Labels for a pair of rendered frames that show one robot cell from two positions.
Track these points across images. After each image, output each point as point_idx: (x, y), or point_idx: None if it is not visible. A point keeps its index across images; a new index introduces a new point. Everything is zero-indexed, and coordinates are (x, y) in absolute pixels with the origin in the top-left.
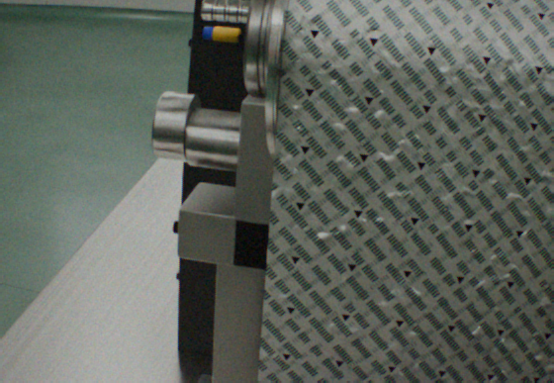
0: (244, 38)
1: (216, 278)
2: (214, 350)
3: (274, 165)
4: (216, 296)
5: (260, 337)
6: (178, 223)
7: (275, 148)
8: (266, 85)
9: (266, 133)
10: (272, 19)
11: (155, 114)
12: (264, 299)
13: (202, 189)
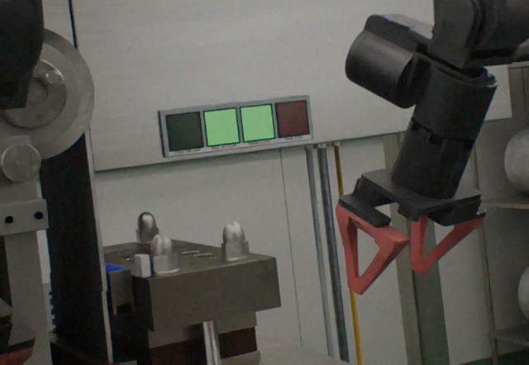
0: (64, 87)
1: (37, 240)
2: (43, 288)
3: (89, 136)
4: (39, 251)
5: (99, 222)
6: (43, 210)
7: (88, 129)
8: (93, 97)
9: (88, 122)
10: (88, 68)
11: (35, 149)
12: (97, 201)
13: (9, 203)
